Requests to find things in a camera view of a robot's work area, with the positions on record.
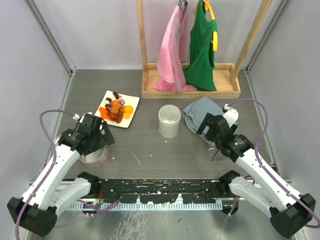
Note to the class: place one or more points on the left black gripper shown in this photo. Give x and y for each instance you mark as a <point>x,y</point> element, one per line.
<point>106,139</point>

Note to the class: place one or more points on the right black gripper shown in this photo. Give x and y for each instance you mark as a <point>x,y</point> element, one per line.
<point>204,124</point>

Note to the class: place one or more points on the pink metal bowl container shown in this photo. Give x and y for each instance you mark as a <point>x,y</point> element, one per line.
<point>95,158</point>

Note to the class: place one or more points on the blue denim shorts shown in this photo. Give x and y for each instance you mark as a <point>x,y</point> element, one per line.
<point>194,115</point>

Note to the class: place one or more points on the metal tongs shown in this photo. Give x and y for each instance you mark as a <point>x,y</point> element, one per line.
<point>218,156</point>

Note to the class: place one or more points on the tall white cylinder container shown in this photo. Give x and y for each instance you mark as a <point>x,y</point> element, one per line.
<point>169,117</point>

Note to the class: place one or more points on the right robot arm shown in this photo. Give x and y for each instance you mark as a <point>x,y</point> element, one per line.
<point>287,209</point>

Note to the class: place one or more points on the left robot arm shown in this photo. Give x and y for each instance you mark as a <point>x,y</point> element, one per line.
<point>38,209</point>

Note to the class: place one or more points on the white square plate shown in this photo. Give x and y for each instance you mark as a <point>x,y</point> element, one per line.
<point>131,100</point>

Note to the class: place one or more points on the flat metal inner lid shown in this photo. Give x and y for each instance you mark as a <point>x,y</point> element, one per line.
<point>55,143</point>

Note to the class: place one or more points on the green hanging tank top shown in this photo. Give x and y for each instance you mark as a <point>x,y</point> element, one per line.
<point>200,72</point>

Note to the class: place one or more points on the wooden clothes rack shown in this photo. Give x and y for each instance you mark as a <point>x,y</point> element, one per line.
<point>186,66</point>

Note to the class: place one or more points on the pink hanging shirt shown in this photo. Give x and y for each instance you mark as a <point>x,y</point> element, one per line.
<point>173,53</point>

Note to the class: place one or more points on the yellow clothes hanger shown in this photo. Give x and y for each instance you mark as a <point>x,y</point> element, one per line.
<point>205,14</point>

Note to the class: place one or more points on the grey clothes hanger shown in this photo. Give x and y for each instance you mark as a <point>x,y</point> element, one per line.
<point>182,4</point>

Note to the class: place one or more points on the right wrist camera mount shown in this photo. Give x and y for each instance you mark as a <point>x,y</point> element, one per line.
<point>230,114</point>

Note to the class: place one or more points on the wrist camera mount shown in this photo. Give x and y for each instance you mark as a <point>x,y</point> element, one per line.
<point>78,118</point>
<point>230,114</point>

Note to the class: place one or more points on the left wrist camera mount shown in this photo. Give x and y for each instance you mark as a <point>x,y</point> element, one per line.
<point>78,118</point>

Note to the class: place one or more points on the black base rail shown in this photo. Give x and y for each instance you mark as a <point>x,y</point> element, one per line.
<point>159,191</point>

